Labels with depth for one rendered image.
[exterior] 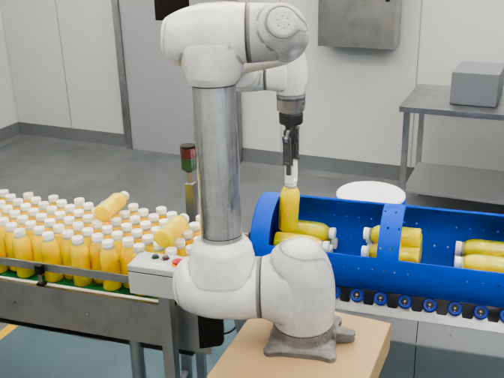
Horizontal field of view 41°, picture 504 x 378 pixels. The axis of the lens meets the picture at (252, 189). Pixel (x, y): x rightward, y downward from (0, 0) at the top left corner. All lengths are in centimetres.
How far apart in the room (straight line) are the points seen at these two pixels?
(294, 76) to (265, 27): 60
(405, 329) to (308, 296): 65
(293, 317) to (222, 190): 35
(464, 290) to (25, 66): 585
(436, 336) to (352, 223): 47
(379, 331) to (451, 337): 44
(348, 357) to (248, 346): 25
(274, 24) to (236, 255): 54
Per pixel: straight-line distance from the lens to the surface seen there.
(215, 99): 149
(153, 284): 209
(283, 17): 142
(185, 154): 263
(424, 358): 224
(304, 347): 168
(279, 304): 161
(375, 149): 570
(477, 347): 219
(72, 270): 240
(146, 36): 627
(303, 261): 157
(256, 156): 607
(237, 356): 171
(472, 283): 207
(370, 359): 170
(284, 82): 201
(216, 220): 157
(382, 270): 207
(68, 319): 250
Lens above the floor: 208
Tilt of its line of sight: 22 degrees down
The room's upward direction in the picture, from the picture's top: 1 degrees counter-clockwise
